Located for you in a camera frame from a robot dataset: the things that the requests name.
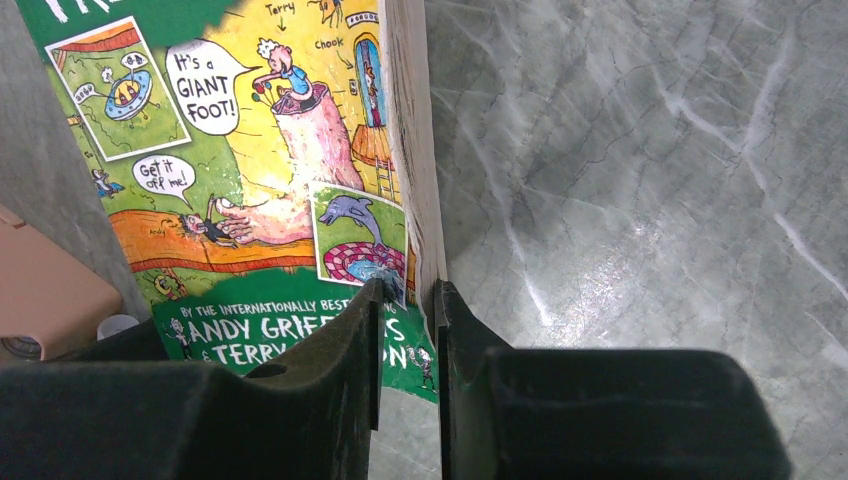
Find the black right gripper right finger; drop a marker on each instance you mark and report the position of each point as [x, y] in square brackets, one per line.
[521, 413]

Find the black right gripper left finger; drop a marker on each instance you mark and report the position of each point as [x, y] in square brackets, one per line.
[119, 410]

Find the green treehouse paperback book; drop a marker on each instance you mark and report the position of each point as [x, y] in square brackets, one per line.
[258, 162]

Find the green white glue stick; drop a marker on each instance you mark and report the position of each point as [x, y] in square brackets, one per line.
[114, 325]

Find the orange plastic desk organizer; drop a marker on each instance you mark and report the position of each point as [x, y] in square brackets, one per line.
[51, 303]

